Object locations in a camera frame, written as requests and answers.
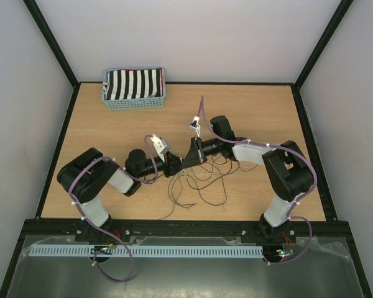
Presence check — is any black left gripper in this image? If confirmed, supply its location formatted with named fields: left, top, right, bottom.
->
left=137, top=151, right=183, bottom=178

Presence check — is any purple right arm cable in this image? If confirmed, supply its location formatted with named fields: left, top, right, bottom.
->
left=198, top=95, right=318, bottom=266

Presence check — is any light blue slotted cable duct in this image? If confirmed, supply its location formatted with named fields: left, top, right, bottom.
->
left=29, top=245, right=263, bottom=258

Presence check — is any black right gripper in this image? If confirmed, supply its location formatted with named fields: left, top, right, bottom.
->
left=180, top=137, right=222, bottom=169

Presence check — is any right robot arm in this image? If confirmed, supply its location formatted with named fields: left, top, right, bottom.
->
left=180, top=115, right=317, bottom=242

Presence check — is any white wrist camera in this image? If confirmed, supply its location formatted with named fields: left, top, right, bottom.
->
left=188, top=115, right=201, bottom=138
left=149, top=134, right=171, bottom=161

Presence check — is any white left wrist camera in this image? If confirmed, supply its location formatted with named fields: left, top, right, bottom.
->
left=149, top=134, right=171, bottom=161

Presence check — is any light blue plastic basket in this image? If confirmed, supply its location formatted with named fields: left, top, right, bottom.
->
left=101, top=66, right=166, bottom=111

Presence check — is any black aluminium frame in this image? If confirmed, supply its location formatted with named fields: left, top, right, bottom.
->
left=0, top=0, right=373, bottom=298

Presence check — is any black white striped cloth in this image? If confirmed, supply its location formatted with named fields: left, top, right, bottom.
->
left=103, top=68, right=164, bottom=101

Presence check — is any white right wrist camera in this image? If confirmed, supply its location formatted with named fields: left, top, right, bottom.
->
left=188, top=115, right=201, bottom=138

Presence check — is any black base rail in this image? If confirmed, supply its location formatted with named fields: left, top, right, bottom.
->
left=21, top=218, right=351, bottom=244

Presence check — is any tangled thin wire bundle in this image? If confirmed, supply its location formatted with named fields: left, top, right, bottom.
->
left=155, top=153, right=262, bottom=221

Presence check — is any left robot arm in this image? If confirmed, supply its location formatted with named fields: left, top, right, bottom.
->
left=57, top=147, right=182, bottom=241

